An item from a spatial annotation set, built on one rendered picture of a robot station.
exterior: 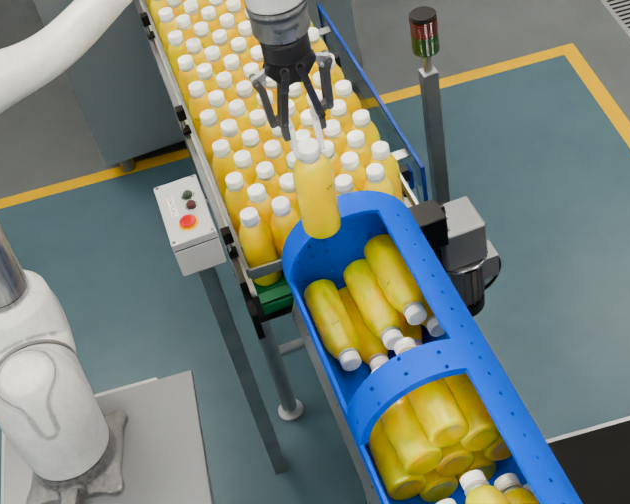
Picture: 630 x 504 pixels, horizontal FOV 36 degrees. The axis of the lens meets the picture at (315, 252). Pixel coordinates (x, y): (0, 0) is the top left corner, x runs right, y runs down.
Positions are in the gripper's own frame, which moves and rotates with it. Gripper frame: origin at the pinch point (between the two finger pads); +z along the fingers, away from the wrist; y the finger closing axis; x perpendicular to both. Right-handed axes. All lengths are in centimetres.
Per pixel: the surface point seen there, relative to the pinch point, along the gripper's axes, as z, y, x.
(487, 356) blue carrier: 31.1, 16.6, -32.6
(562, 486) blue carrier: 31, 17, -59
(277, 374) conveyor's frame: 127, -15, 52
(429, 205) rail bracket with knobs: 49, 27, 22
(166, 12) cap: 40, -11, 115
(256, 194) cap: 39, -8, 33
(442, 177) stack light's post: 73, 42, 53
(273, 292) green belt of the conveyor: 60, -11, 23
